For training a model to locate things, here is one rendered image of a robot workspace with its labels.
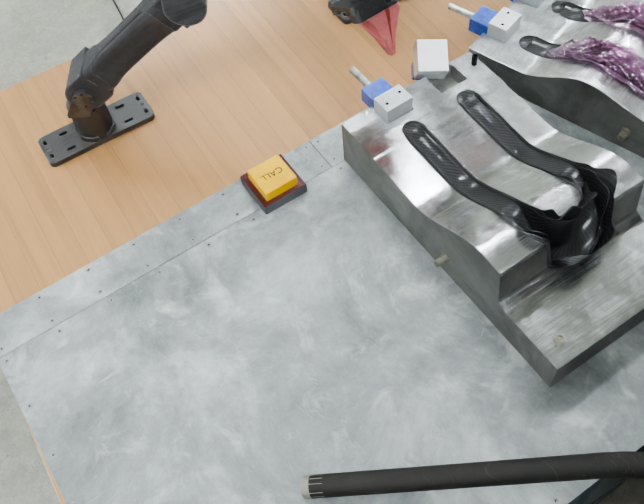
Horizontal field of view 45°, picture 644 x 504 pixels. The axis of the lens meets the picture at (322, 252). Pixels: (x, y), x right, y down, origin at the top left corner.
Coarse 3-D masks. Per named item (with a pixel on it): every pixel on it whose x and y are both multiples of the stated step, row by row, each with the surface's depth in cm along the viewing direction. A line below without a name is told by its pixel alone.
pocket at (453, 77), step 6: (450, 66) 129; (450, 72) 130; (456, 72) 129; (444, 78) 131; (450, 78) 131; (456, 78) 130; (462, 78) 129; (432, 84) 130; (438, 84) 131; (444, 84) 131; (450, 84) 131; (456, 84) 131; (438, 90) 130; (444, 90) 130
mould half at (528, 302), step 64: (384, 128) 123; (448, 128) 123; (384, 192) 124; (448, 192) 116; (512, 192) 112; (576, 192) 109; (640, 192) 111; (448, 256) 115; (512, 256) 104; (640, 256) 111; (512, 320) 107; (576, 320) 106; (640, 320) 111
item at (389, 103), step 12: (360, 72) 129; (372, 84) 126; (384, 84) 126; (372, 96) 125; (384, 96) 123; (396, 96) 123; (408, 96) 123; (384, 108) 122; (396, 108) 122; (408, 108) 124; (384, 120) 124
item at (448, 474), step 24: (552, 456) 94; (576, 456) 92; (600, 456) 91; (312, 480) 100; (336, 480) 99; (360, 480) 98; (384, 480) 98; (408, 480) 97; (432, 480) 96; (456, 480) 95; (480, 480) 94; (504, 480) 94; (528, 480) 93; (552, 480) 93; (576, 480) 93
